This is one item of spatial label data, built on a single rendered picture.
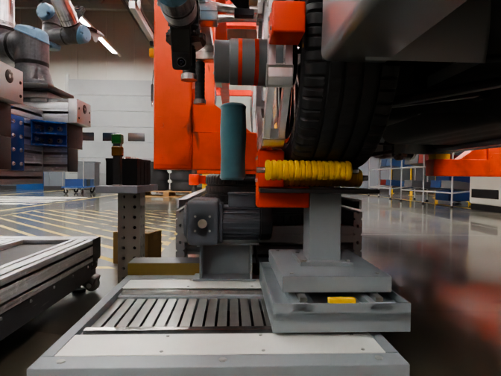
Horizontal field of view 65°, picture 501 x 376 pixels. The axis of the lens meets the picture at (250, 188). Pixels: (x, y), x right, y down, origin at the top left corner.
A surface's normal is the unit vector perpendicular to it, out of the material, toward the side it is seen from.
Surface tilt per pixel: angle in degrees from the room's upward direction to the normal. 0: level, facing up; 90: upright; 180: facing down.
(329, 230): 90
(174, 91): 90
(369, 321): 90
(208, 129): 90
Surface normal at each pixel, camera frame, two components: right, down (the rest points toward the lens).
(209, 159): 0.04, 0.03
